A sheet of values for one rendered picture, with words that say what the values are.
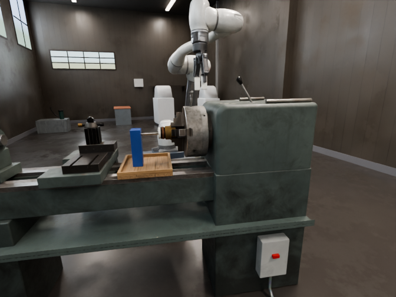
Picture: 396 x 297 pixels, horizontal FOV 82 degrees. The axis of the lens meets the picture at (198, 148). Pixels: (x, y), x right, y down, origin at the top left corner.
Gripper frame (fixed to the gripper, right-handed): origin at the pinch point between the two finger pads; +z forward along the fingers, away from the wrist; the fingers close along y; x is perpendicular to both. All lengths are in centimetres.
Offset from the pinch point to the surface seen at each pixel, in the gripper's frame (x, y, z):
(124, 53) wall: 51, -956, -190
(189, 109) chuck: -3.1, -10.2, 13.2
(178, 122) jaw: -6.6, -20.6, 21.4
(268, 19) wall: 369, -417, -193
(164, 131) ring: -16.9, -17.7, 25.8
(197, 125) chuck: -1.2, -2.4, 21.7
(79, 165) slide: -63, -11, 39
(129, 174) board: -39, -8, 47
